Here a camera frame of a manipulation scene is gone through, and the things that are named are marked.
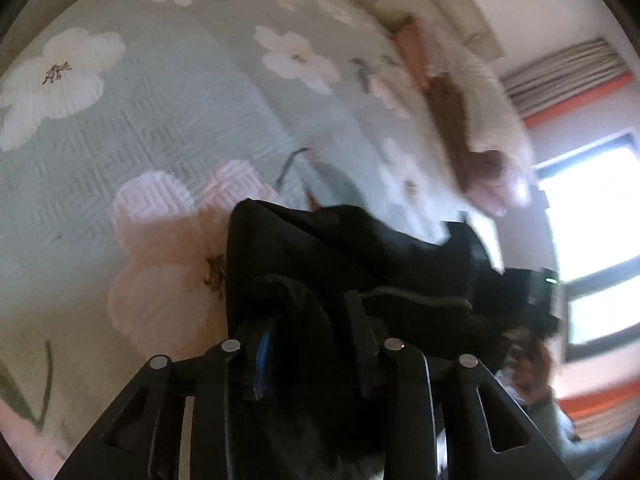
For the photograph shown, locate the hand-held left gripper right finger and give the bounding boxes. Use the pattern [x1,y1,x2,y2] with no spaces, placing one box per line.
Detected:
[344,290,576,480]

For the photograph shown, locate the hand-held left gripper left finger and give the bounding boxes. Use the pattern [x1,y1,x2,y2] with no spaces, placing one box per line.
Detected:
[55,317,281,480]

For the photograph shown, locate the black hooded jacket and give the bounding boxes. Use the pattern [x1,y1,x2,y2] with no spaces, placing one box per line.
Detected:
[225,199,512,480]

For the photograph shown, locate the person's right forearm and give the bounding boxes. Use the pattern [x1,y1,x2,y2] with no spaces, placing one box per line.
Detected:
[517,390,583,468]

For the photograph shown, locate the person's right hand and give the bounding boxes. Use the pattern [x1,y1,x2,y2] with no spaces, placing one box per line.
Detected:
[505,335,557,403]

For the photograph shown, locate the window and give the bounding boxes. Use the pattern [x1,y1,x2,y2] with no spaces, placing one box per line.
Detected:
[534,131,640,363]

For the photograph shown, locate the orange curtain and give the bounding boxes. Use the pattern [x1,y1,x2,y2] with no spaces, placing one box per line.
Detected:
[521,72,637,129]

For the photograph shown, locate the cream floral pillow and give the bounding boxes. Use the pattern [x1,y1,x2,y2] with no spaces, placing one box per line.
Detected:
[432,35,535,206]

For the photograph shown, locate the beige striped curtain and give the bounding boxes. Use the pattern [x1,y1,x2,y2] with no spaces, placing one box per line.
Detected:
[501,36,627,117]

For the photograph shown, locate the floral green bedspread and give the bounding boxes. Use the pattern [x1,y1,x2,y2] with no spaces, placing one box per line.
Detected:
[0,0,506,476]

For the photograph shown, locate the pink pillow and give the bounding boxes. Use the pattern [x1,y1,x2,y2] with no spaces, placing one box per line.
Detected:
[392,14,438,92]

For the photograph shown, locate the beige padded headboard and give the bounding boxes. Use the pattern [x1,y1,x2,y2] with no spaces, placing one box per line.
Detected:
[295,0,506,61]

